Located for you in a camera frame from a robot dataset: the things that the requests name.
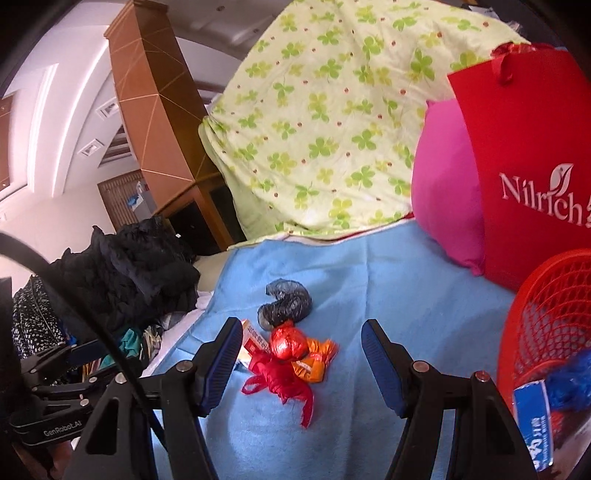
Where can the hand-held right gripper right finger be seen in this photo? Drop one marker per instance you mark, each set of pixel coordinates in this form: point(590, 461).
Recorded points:
point(381, 369)

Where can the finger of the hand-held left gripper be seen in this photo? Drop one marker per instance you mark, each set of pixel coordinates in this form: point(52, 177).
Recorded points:
point(55, 357)
point(74, 390)

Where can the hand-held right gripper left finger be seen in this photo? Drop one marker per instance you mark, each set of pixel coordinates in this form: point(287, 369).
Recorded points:
point(219, 367)

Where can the orange plastic bag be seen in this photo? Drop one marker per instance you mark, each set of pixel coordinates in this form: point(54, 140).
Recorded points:
point(318, 362)

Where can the red plastic bag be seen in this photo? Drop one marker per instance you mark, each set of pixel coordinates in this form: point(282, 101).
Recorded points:
point(284, 350)

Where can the black plastic bag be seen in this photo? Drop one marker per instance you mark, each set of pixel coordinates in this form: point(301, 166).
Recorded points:
point(286, 304)

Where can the red plastic basket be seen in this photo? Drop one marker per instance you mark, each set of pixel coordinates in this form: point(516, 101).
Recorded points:
point(549, 314)

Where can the white and orange medicine box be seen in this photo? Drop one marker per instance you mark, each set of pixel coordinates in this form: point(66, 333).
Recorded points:
point(251, 344)

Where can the black white patterned cloth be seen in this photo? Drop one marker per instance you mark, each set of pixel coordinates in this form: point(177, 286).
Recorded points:
point(34, 314)

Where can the teal cloth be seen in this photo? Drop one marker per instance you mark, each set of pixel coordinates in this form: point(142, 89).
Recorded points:
point(128, 344)

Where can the light blue blanket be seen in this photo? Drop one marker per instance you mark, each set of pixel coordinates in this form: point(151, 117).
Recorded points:
point(415, 295)

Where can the cream pillow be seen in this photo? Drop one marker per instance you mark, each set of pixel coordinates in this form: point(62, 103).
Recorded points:
point(211, 274)

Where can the pile of black clothes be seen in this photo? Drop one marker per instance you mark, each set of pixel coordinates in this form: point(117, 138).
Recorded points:
point(124, 272)

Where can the blue and white carton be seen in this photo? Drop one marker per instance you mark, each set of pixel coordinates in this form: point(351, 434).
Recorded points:
point(535, 415)

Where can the brown wooden door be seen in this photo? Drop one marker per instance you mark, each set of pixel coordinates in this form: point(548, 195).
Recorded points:
point(122, 198)

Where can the pink pillow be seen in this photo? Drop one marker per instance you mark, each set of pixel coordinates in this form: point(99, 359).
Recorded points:
point(445, 194)

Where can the blue plastic bag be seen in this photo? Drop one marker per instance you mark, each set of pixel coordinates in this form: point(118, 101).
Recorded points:
point(570, 378)

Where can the recessed ceiling light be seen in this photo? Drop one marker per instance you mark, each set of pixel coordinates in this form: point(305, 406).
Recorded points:
point(90, 148)
point(107, 109)

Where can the ceiling air vent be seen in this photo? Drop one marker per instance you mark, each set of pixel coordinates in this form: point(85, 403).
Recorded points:
point(117, 146)

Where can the green clover print quilt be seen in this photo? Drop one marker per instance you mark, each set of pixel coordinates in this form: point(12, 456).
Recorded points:
point(332, 120)

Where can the red shopping bag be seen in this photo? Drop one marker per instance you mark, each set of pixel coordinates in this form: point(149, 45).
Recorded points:
point(521, 152)

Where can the wooden cabinet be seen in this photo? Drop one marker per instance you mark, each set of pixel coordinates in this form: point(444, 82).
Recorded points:
point(152, 106)

